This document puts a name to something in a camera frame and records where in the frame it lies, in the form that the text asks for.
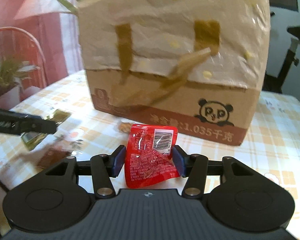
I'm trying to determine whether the black exercise bike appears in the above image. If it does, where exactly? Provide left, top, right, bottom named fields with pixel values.
left=262, top=5, right=300, bottom=93

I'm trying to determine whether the red snack packet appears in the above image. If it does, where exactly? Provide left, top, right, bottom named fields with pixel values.
left=124, top=124, right=180, bottom=189

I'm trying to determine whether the dark brown snack packet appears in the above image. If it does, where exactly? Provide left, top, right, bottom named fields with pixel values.
left=37, top=149, right=68, bottom=168

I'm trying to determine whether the shiny gold snack packet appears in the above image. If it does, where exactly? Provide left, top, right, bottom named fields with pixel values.
left=20, top=110, right=72, bottom=152

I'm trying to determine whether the red printed wall poster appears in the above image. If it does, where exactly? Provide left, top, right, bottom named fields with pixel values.
left=0, top=0, right=115, bottom=110

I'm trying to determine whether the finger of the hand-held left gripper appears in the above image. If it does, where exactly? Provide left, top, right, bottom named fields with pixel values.
left=0, top=107, right=58, bottom=136

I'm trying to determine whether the checked floral tablecloth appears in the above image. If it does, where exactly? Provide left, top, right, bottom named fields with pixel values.
left=0, top=70, right=300, bottom=230

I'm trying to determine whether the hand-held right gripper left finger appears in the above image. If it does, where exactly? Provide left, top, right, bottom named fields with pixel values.
left=44, top=145, right=127, bottom=198

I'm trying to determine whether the plastic-lined cardboard box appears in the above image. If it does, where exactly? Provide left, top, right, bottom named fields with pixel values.
left=77, top=0, right=272, bottom=147

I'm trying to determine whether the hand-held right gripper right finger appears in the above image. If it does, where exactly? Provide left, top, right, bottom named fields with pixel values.
left=172, top=145, right=255, bottom=197

